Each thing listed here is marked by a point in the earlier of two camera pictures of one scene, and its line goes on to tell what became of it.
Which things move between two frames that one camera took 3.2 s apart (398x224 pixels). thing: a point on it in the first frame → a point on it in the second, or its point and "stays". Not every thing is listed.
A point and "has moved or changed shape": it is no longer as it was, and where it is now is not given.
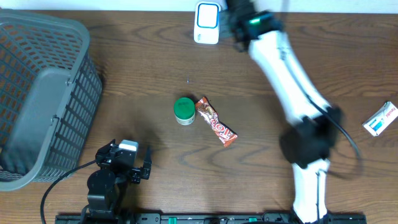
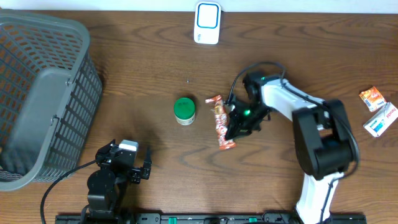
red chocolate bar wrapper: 209,116 has moved or changed shape
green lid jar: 184,109 stays
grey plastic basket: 50,89 stays
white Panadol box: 380,119 stays
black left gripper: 137,173 stays
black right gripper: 226,17 → 239,129
